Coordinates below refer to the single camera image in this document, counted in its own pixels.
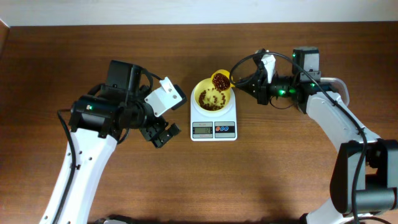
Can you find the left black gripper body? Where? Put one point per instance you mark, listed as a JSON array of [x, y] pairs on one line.
[[154, 132]]

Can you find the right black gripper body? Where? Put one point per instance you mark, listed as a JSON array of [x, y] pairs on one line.
[[262, 90]]

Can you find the yellow measuring scoop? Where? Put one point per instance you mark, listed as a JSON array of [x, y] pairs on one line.
[[220, 80]]

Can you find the red beans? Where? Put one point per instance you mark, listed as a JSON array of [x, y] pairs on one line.
[[214, 93]]

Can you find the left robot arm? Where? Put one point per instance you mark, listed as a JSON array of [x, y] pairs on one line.
[[92, 137]]

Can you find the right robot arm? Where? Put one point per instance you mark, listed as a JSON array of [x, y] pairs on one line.
[[364, 180]]

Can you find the white digital kitchen scale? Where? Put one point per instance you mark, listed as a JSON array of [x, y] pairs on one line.
[[219, 125]]

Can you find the yellow plastic bowl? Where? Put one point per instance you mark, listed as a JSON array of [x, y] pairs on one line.
[[202, 90]]

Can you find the clear plastic container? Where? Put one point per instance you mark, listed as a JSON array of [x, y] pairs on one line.
[[339, 85]]

